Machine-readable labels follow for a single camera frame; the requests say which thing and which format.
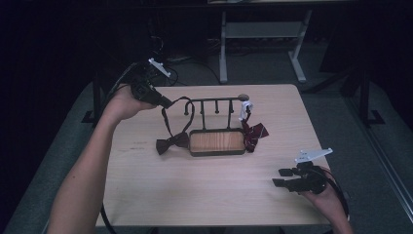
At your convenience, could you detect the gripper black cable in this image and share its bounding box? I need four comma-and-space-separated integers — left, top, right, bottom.
98, 61, 140, 234
323, 168, 352, 222

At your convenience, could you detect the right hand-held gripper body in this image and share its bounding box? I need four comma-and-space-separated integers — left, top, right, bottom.
289, 147, 334, 196

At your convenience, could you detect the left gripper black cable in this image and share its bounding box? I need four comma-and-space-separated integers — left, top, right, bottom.
98, 61, 140, 234

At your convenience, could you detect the black hook rack wooden base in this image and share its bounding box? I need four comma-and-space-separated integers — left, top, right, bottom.
184, 94, 251, 158

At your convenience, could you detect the dark brown bow tie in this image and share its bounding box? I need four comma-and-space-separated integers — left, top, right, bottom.
155, 96, 196, 156

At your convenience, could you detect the black floor cable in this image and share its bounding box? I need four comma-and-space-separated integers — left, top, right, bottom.
164, 58, 222, 87

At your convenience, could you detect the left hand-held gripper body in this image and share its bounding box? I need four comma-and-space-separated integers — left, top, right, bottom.
128, 58, 172, 104

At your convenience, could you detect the black metal stand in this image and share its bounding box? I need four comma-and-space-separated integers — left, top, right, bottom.
340, 61, 387, 129
81, 69, 110, 125

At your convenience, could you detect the person's right hand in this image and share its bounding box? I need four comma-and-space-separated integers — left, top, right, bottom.
300, 184, 350, 225

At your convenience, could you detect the person's left hand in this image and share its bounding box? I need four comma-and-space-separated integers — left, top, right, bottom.
102, 85, 157, 122

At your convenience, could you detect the red striped bow tie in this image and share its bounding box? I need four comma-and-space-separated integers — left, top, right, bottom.
239, 100, 270, 154

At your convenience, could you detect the white metal desk frame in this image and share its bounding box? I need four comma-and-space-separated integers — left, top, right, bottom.
218, 9, 314, 85

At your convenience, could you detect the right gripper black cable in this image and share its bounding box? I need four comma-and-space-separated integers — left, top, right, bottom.
323, 168, 352, 222

